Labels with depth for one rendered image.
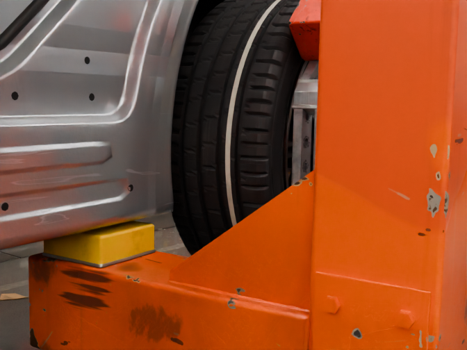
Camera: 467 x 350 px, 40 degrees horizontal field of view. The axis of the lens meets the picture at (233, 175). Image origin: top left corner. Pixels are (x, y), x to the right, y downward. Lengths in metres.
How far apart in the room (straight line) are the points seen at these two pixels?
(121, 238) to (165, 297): 0.16
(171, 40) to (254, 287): 0.47
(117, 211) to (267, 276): 0.29
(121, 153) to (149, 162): 0.07
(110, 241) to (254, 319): 0.30
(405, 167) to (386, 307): 0.16
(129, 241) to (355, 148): 0.46
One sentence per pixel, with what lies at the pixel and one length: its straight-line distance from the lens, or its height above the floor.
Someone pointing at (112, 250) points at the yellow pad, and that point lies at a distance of 1.06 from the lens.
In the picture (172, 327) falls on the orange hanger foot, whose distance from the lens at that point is 0.96.
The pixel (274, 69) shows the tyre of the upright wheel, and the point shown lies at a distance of 1.16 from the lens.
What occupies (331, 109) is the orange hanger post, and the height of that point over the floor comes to 0.94.
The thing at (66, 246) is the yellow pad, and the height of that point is 0.70.
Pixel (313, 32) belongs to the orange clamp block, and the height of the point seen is 1.06.
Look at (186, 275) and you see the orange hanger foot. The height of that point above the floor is 0.69.
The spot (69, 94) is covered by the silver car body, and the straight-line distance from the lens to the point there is 0.99.
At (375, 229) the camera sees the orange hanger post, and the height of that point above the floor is 0.80.
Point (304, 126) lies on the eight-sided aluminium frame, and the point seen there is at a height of 0.90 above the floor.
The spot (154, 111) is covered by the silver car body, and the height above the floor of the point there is 0.92.
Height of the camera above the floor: 0.95
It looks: 7 degrees down
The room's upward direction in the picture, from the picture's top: 1 degrees clockwise
